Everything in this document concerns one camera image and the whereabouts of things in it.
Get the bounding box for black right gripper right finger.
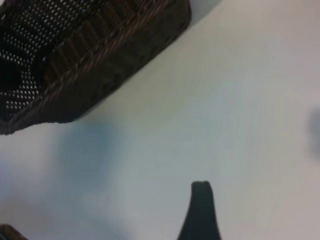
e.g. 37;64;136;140
176;180;222;240

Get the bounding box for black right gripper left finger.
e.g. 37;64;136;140
0;223;26;240

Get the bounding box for dark brown woven basket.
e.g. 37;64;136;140
0;0;193;136

